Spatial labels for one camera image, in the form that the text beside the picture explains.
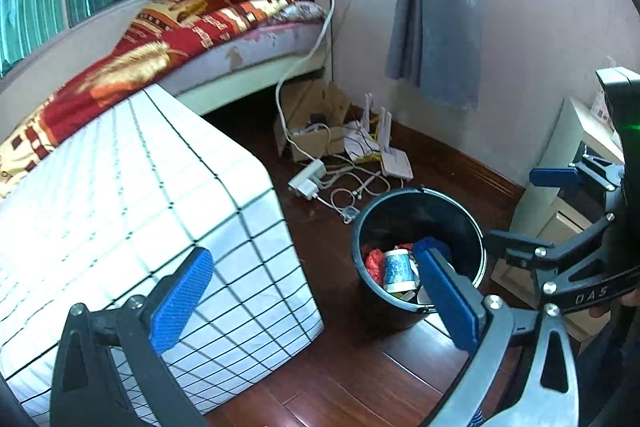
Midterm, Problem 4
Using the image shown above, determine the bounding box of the grey floral mattress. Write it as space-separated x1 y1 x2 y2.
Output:
159 19 327 94

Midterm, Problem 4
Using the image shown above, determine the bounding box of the thick white cable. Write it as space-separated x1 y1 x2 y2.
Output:
274 0 335 158

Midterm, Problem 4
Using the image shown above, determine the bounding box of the floral pillow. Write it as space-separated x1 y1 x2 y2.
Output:
282 0 328 24

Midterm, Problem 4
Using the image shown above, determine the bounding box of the white cabinet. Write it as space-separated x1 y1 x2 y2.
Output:
491 94 628 344

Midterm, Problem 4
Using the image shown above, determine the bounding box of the white router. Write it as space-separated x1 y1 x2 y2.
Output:
362 92 414 181

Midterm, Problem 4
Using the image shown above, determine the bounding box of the bed with red blanket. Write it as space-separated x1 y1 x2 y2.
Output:
0 0 322 200

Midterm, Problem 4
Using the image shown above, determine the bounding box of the black bucket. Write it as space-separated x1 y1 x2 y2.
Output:
349 186 487 333

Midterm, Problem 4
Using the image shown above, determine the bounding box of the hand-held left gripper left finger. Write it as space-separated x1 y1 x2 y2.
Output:
49 246 216 427

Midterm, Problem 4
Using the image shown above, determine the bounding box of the cardboard box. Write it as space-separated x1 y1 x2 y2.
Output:
273 79 354 164

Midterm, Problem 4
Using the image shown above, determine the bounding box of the white power strip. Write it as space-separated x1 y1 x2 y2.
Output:
288 159 328 201

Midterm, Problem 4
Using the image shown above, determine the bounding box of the blue-grey curtain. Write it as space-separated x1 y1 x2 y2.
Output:
384 0 484 111

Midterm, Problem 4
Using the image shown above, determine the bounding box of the blue patterned paper cup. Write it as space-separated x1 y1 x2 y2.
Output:
383 249 420 293

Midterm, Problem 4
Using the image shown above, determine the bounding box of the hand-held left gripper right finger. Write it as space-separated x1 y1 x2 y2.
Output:
412 247 585 427

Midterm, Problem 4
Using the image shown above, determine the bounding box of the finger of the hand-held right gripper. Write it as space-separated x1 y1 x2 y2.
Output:
528 164 584 189
483 229 559 269

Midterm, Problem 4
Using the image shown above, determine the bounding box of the red plastic bag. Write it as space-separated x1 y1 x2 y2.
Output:
363 247 387 281

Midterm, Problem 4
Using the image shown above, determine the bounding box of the tangle of white cables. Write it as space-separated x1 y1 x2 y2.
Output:
319 166 389 226

